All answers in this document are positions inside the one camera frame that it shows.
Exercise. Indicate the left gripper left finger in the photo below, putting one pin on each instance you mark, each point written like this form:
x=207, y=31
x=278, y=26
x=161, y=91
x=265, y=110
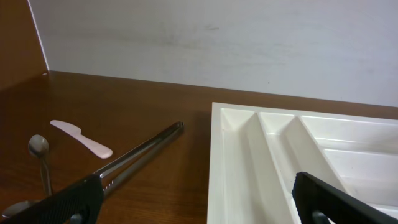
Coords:
x=84, y=198

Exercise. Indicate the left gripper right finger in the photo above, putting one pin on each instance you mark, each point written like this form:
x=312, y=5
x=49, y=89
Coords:
x=319, y=202

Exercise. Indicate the steel kitchen tongs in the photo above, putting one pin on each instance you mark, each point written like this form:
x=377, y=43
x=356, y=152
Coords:
x=138, y=157

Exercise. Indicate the white plastic knife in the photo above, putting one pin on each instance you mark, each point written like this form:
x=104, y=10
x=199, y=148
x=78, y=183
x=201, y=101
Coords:
x=96, y=148

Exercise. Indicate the small steel teaspoon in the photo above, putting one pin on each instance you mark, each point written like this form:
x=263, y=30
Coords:
x=38, y=146

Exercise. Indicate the white plastic cutlery tray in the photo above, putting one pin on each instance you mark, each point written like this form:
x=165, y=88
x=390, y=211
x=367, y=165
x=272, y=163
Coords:
x=256, y=153

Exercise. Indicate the long-handled steel spoon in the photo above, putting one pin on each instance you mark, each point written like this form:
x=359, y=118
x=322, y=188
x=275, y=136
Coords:
x=18, y=207

